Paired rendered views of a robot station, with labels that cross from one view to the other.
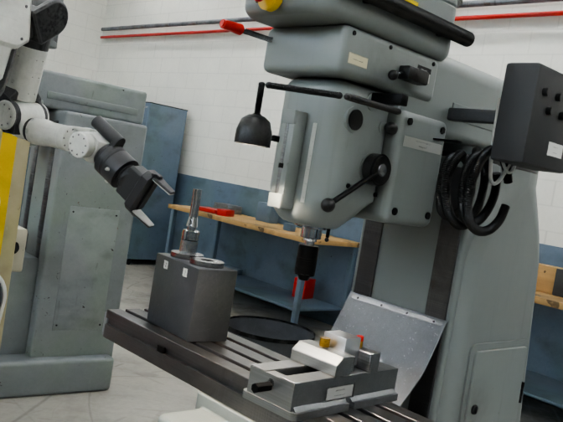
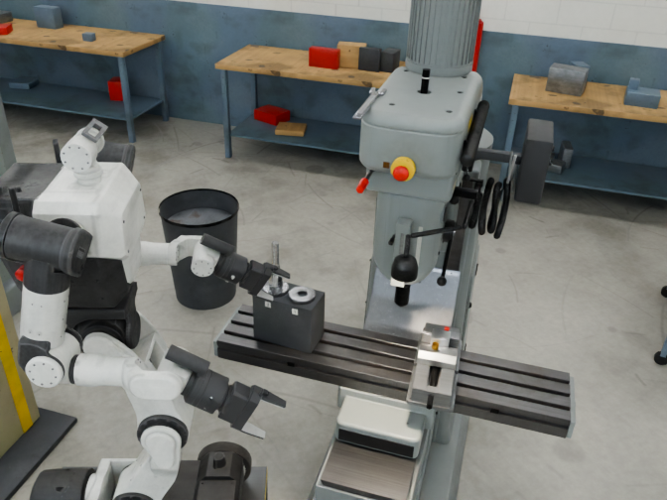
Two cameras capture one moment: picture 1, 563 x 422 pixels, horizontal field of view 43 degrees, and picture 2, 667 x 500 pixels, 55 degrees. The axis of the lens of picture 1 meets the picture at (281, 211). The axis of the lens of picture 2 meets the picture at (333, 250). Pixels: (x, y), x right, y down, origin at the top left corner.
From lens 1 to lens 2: 1.42 m
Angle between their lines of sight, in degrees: 40
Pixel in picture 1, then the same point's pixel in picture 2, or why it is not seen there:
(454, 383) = (464, 301)
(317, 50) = (427, 186)
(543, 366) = (348, 116)
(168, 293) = (277, 323)
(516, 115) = (535, 175)
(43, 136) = (153, 261)
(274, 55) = (378, 182)
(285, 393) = (444, 400)
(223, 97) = not seen: outside the picture
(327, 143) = (431, 238)
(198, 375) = (335, 378)
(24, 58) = not seen: hidden behind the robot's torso
